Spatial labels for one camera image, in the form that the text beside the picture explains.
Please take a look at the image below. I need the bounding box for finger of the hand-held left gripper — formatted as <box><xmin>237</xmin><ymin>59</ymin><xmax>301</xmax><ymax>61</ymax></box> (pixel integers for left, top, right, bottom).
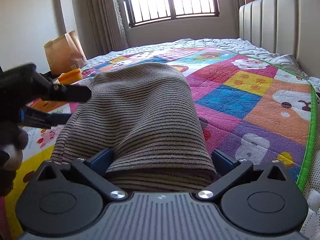
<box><xmin>21</xmin><ymin>106</ymin><xmax>72</xmax><ymax>130</ymax></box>
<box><xmin>32</xmin><ymin>72</ymin><xmax>92</xmax><ymax>103</ymax></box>

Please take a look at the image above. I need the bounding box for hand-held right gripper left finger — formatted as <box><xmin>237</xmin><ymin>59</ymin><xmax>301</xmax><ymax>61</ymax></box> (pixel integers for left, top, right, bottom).
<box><xmin>36</xmin><ymin>148</ymin><xmax>128</xmax><ymax>201</ymax></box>

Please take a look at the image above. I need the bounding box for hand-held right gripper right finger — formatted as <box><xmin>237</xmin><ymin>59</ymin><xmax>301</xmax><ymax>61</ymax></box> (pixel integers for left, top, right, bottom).
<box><xmin>196</xmin><ymin>149</ymin><xmax>288</xmax><ymax>202</ymax></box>

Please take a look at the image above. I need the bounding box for striped brown knit garment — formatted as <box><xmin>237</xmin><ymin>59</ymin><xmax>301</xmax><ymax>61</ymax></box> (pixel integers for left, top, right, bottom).
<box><xmin>51</xmin><ymin>62</ymin><xmax>217</xmax><ymax>193</ymax></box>

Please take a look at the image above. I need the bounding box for yellow plastic container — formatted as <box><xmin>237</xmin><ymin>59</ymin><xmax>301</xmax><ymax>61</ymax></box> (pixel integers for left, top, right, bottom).
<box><xmin>58</xmin><ymin>68</ymin><xmax>83</xmax><ymax>85</ymax></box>

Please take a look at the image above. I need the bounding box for brown paper bag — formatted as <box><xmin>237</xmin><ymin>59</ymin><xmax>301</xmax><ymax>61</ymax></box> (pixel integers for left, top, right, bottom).
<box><xmin>44</xmin><ymin>30</ymin><xmax>88</xmax><ymax>75</ymax></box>

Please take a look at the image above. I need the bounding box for colourful printed blanket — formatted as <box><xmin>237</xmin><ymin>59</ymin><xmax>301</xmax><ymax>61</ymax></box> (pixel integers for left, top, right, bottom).
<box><xmin>0</xmin><ymin>45</ymin><xmax>318</xmax><ymax>240</ymax></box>

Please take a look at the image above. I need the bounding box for beige curtain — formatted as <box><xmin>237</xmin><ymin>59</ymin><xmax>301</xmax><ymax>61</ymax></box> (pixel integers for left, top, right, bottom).
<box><xmin>84</xmin><ymin>0</ymin><xmax>129</xmax><ymax>55</ymax></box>

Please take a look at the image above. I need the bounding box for barred window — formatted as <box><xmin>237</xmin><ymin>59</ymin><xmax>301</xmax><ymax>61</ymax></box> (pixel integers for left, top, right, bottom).
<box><xmin>119</xmin><ymin>0</ymin><xmax>222</xmax><ymax>28</ymax></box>

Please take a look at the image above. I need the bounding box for beige upholstered headboard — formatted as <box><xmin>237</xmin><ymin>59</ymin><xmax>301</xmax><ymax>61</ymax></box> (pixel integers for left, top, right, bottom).
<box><xmin>239</xmin><ymin>0</ymin><xmax>320</xmax><ymax>78</ymax></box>

